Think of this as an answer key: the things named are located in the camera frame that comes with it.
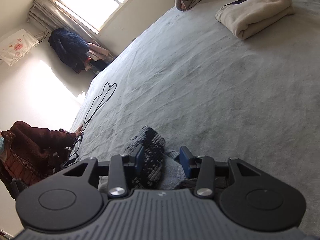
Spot black cable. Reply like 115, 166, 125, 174
64, 81, 118, 165

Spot grey knit sweater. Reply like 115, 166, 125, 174
99, 126, 197, 193

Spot person in red jacket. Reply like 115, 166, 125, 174
1, 121, 82, 199

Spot white wall hanging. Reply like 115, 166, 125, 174
0, 29, 40, 66

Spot hanging dark clothes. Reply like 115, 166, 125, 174
48, 28, 114, 74

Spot grey bed sheet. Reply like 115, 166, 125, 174
73, 0, 319, 235

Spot folded beige garment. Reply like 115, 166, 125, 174
215, 0, 295, 40

